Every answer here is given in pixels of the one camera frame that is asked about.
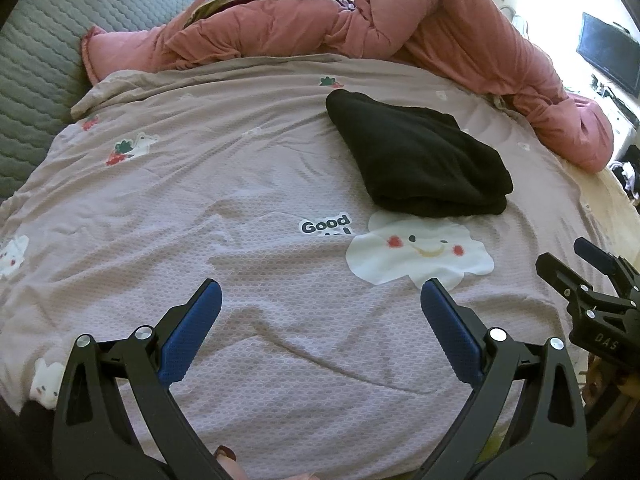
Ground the dark cloth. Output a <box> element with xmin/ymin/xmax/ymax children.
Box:
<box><xmin>611</xmin><ymin>145</ymin><xmax>640</xmax><ymax>202</ymax></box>

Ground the lilac printed bed sheet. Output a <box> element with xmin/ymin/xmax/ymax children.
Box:
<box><xmin>0</xmin><ymin>54</ymin><xmax>608</xmax><ymax>480</ymax></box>

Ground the white cabinet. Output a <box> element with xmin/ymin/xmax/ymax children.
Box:
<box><xmin>590</xmin><ymin>75</ymin><xmax>640</xmax><ymax>162</ymax></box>

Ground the person's left hand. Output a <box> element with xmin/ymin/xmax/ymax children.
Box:
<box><xmin>212</xmin><ymin>444</ymin><xmax>262</xmax><ymax>480</ymax></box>

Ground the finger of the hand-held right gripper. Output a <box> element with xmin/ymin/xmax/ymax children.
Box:
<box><xmin>536</xmin><ymin>252</ymin><xmax>602</xmax><ymax>312</ymax></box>
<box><xmin>574</xmin><ymin>237</ymin><xmax>640</xmax><ymax>282</ymax></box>

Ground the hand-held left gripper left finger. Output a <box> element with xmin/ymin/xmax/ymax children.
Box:
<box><xmin>51</xmin><ymin>278</ymin><xmax>237</xmax><ymax>480</ymax></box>

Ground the black sweater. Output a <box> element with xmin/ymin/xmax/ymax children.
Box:
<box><xmin>326</xmin><ymin>90</ymin><xmax>515</xmax><ymax>219</ymax></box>

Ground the cream bed pad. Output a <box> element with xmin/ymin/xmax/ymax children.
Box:
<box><xmin>570</xmin><ymin>162</ymin><xmax>640</xmax><ymax>282</ymax></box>

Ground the person's right hand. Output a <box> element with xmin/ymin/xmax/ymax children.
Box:
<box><xmin>584</xmin><ymin>355</ymin><xmax>632</xmax><ymax>412</ymax></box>

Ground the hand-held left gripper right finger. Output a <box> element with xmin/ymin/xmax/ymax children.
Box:
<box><xmin>400</xmin><ymin>278</ymin><xmax>589</xmax><ymax>480</ymax></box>

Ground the pink comforter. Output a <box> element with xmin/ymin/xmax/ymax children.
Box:
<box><xmin>82</xmin><ymin>0</ymin><xmax>615</xmax><ymax>174</ymax></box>

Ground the black monitor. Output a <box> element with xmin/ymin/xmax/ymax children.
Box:
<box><xmin>576</xmin><ymin>12</ymin><xmax>640</xmax><ymax>99</ymax></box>

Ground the grey quilted headboard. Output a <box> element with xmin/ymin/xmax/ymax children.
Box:
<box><xmin>0</xmin><ymin>0</ymin><xmax>203</xmax><ymax>202</ymax></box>

